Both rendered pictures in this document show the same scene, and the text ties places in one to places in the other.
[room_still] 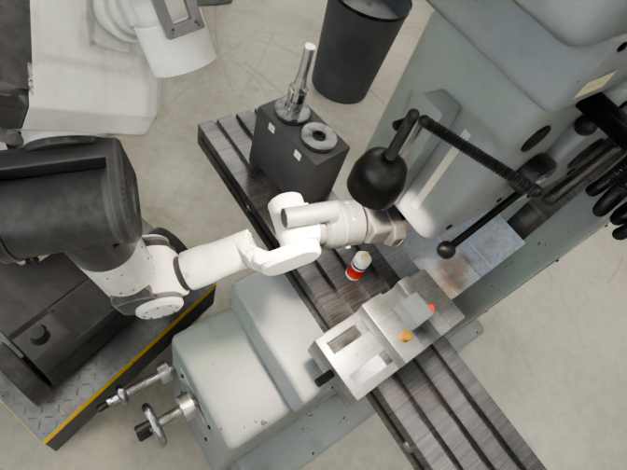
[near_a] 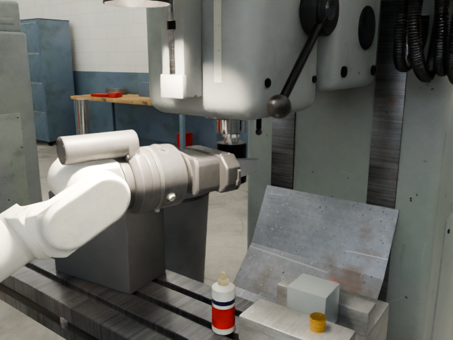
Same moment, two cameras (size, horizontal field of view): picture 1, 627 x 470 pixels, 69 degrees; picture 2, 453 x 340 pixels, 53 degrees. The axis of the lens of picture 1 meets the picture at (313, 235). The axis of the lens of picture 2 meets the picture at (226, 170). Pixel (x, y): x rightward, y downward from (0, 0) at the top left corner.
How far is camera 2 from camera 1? 0.54 m
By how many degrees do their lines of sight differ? 41
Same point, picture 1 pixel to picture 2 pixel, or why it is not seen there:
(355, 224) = (166, 155)
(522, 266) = (416, 240)
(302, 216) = (85, 139)
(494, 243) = (370, 233)
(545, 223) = (400, 172)
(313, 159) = not seen: hidden behind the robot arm
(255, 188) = (67, 292)
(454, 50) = not seen: outside the picture
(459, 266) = (352, 282)
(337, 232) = (144, 164)
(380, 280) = not seen: hidden behind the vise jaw
